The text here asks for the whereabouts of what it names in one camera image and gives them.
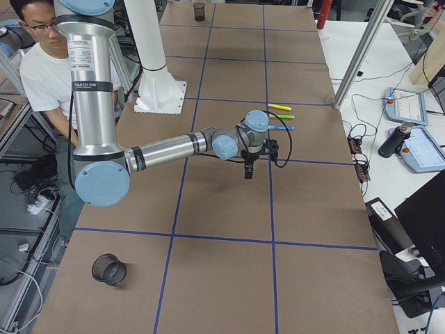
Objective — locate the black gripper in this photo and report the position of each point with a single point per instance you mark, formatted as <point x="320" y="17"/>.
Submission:
<point x="251" y="157"/>

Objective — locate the blue marker pen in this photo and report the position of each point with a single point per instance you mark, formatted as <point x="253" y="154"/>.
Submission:
<point x="281" y="127"/>

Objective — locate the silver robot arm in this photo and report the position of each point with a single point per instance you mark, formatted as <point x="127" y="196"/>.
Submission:
<point x="103" y="167"/>

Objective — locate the green marker pen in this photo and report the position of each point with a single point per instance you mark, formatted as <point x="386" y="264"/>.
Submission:
<point x="282" y="116"/>

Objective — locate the yellow marker pen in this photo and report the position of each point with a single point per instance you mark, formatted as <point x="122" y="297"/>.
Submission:
<point x="279" y="106"/>

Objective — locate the orange black adapter box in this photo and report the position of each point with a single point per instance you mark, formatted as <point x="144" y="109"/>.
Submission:
<point x="354" y="145"/>

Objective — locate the black water bottle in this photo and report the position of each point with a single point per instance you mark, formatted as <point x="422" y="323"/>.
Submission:
<point x="393" y="143"/>

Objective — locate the upper teach pendant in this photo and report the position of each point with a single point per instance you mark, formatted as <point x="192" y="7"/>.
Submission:
<point x="405" y="105"/>

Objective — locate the teach pendant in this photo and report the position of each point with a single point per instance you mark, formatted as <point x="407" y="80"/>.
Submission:
<point x="405" y="105"/>
<point x="421" y="153"/>

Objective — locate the far black mesh pen cup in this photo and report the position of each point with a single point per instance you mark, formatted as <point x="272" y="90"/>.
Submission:
<point x="199" y="11"/>

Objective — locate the black mesh pen cup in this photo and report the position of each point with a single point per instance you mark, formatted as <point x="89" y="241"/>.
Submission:
<point x="107" y="268"/>
<point x="199" y="11"/>

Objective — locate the lower teach pendant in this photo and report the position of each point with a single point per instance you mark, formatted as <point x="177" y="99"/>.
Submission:
<point x="421" y="153"/>

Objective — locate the near black mesh pen cup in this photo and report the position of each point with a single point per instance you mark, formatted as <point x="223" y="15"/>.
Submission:
<point x="107" y="268"/>

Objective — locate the black computer monitor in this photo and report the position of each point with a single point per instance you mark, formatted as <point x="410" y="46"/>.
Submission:
<point x="422" y="217"/>

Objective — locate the white power strip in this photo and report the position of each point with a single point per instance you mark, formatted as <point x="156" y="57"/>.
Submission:
<point x="39" y="205"/>

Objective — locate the person in white t-shirt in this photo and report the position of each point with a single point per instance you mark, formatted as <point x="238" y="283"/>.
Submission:
<point x="46" y="77"/>

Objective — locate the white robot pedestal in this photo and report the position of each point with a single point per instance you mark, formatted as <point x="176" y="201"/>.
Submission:
<point x="158" y="91"/>

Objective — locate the aluminium frame post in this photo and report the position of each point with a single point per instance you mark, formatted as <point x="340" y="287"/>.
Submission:
<point x="370" y="32"/>

